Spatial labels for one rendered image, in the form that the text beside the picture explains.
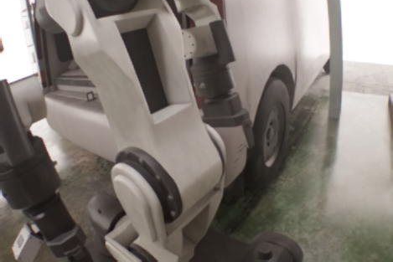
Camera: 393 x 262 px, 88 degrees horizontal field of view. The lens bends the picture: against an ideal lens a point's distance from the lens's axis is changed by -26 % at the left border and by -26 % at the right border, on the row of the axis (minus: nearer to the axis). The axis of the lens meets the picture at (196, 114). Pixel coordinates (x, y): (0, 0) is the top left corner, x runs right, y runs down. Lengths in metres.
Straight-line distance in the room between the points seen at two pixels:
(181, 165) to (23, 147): 0.22
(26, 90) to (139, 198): 0.22
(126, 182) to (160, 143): 0.08
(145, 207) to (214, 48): 0.36
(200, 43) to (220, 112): 0.16
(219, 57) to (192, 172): 0.27
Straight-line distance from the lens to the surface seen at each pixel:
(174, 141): 0.38
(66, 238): 0.35
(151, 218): 0.41
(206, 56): 0.57
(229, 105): 0.57
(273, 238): 0.86
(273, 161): 1.35
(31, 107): 0.35
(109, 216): 0.81
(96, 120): 1.12
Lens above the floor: 0.86
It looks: 22 degrees down
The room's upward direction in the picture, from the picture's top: 8 degrees counter-clockwise
